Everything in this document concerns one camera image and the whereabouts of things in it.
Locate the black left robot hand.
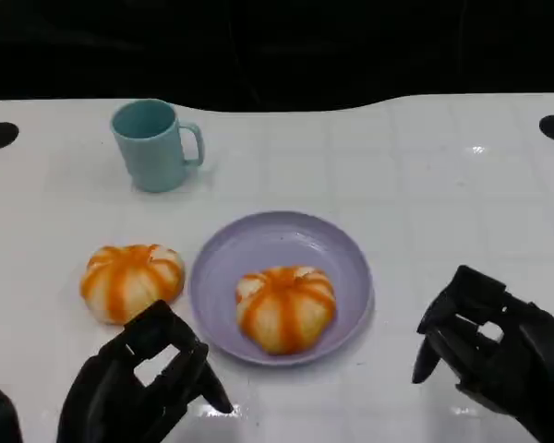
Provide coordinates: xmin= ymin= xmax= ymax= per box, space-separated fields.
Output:
xmin=56 ymin=299 xmax=235 ymax=443

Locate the lilac plate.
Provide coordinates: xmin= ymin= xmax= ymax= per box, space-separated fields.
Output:
xmin=187 ymin=210 xmax=376 ymax=367

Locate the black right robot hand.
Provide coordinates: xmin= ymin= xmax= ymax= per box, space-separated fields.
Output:
xmin=411 ymin=265 xmax=554 ymax=443

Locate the black backdrop cloth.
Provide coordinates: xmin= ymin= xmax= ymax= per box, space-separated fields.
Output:
xmin=0 ymin=0 xmax=554 ymax=113

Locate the orange and white bread roll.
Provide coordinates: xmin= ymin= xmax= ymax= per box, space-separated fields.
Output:
xmin=235 ymin=265 xmax=337 ymax=355
xmin=79 ymin=244 xmax=186 ymax=325

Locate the pale green mug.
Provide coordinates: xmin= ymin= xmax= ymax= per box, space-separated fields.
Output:
xmin=110 ymin=99 xmax=207 ymax=194

